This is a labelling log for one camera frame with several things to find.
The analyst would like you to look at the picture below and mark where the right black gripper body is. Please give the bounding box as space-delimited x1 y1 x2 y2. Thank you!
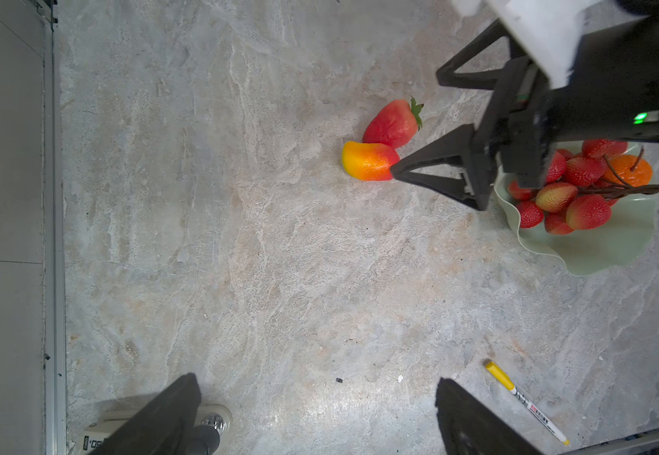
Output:
479 13 659 187

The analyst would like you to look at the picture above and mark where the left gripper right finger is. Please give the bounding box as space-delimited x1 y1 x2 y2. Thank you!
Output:
435 378 541 455

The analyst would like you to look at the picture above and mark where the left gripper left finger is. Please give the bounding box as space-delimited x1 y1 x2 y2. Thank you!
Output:
87 372 221 455

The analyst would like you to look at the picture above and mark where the small orange fake tangerine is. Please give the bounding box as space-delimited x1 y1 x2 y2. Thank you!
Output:
603 155 653 187

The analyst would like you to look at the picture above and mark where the red fake strawberry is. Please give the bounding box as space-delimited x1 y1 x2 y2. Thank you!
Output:
363 98 424 149

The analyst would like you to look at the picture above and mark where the red lychee cluster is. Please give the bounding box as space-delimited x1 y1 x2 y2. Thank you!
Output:
506 140 659 236

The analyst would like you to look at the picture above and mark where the red yellow fake mango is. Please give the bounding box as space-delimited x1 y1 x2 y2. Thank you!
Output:
342 141 401 181

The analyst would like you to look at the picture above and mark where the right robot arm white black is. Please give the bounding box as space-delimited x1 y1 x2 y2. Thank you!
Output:
391 1 659 210

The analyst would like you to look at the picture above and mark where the light green wavy fruit bowl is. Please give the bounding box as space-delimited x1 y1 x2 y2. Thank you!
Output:
494 142 656 276

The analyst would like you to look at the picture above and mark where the yellow capped white marker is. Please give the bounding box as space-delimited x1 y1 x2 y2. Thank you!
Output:
484 360 571 447

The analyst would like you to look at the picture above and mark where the white black utility knife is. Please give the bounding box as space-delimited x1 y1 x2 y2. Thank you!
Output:
72 402 234 455

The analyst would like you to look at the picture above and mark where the aluminium mounting rail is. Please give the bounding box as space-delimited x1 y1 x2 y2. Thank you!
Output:
569 428 659 455

